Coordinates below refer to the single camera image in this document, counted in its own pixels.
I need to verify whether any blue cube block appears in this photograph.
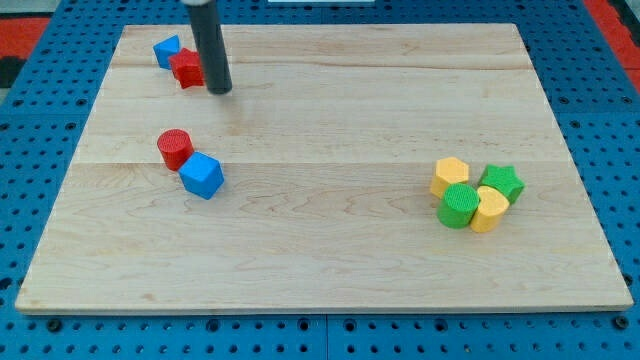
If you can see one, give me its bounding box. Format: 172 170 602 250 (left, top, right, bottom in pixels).
178 152 224 200

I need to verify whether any light wooden board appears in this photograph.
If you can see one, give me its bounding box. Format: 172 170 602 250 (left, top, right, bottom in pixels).
15 23 633 315

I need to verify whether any yellow hexagon block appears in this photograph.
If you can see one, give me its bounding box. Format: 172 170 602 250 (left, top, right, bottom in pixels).
429 157 470 198

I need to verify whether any green cylinder block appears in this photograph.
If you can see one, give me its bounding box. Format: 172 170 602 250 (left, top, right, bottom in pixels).
436 183 480 229

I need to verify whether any red cylinder block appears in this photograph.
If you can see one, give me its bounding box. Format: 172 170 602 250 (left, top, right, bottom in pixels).
156 129 194 171

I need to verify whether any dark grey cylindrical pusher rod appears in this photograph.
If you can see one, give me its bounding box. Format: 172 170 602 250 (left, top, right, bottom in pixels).
182 0 233 95

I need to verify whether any yellow heart block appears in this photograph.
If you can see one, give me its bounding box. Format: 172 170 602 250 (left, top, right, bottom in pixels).
469 185 510 233

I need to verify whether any red star block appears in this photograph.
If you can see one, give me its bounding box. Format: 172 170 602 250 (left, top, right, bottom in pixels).
169 48 205 89

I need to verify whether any green star block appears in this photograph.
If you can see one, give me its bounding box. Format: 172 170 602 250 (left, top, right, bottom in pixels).
478 164 525 205

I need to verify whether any small blue angular block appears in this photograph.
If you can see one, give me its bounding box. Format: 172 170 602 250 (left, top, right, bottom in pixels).
153 35 180 70

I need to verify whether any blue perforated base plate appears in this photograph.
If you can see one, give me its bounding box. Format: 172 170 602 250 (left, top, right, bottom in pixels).
1 0 639 359

